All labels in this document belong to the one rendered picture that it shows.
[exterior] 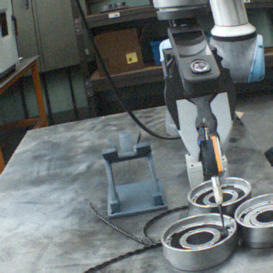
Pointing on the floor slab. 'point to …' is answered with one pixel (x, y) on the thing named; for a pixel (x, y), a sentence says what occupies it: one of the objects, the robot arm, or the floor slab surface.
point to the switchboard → (50, 39)
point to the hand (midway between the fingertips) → (210, 151)
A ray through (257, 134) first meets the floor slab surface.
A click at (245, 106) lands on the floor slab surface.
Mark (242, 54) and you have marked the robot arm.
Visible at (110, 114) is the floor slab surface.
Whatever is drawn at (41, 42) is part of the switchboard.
